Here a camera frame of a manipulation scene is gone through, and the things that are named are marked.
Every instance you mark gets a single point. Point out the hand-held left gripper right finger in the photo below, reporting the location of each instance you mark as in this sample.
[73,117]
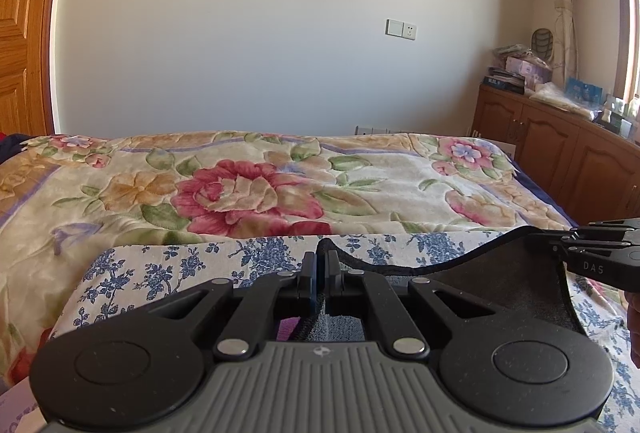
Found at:
[326,280]

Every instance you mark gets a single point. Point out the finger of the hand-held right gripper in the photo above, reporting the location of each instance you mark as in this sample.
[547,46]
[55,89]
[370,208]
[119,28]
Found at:
[617,227]
[575,240]

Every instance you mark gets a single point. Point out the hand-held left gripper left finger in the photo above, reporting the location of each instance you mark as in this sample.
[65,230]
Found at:
[310,280]

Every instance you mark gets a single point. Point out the dark grey towel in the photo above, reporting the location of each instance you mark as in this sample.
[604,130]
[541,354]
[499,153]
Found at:
[520,275]

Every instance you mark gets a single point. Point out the purple cloth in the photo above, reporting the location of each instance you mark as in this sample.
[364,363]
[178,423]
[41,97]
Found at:
[287,328]

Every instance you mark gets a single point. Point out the wooden cabinet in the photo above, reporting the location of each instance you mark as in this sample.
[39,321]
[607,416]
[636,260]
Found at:
[555,148]

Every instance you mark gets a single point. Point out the floral blanket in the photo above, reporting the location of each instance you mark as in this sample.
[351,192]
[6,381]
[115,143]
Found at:
[250,193]

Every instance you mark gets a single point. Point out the small boxes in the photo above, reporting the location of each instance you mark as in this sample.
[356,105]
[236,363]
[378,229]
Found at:
[620,114]

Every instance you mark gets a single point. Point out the clear plastic bag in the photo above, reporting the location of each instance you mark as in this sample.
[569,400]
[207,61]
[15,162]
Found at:
[562,99]

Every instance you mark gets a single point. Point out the blue packets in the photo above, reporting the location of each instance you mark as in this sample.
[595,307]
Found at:
[585,90]

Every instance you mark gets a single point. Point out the dark book stack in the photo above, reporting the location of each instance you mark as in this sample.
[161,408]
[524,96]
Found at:
[504,83]

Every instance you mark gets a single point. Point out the pink box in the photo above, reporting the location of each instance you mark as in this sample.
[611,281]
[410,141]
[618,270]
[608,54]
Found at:
[526,69]

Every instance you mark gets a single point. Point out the woven hand fan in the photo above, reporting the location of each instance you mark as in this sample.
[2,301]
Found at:
[541,42]

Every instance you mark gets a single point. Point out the wooden wardrobe door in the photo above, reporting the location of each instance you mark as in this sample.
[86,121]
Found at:
[22,28]

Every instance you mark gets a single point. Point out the wooden window frame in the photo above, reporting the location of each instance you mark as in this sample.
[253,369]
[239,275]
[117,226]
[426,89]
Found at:
[629,13]

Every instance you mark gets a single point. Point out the white wall switch socket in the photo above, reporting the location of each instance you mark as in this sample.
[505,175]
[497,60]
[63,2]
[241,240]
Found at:
[401,29]

